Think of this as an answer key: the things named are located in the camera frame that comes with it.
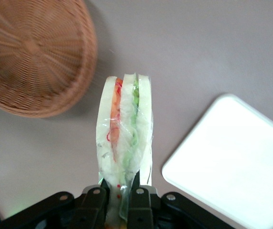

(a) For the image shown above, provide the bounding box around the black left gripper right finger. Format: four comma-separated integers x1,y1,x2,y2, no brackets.
127,169,158,229

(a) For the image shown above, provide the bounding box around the round brown wicker basket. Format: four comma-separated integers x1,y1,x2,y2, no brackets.
0,0,98,119

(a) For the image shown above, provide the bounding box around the cream plastic tray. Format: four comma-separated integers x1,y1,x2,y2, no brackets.
161,93,273,229

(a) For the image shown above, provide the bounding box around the plastic-wrapped triangle sandwich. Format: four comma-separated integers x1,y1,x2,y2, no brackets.
95,72,155,227

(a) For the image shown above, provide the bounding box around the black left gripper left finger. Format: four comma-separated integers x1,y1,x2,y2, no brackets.
74,185,109,229

